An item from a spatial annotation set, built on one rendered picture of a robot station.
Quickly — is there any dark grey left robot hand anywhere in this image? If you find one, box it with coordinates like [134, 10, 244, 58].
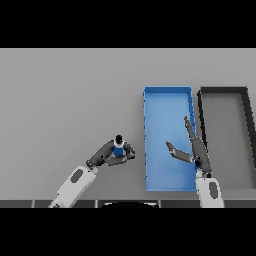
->
[85, 139, 136, 169]

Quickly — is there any blue rectangular bin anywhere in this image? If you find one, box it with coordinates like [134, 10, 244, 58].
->
[143, 85, 198, 192]

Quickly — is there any dark grey rectangular bin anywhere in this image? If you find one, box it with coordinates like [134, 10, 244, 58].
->
[196, 86, 256, 190]

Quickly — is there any blue pipe with dark end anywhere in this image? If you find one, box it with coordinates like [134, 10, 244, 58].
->
[113, 134, 126, 158]

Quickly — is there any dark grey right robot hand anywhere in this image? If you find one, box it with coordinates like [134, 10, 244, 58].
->
[165, 115, 213, 177]

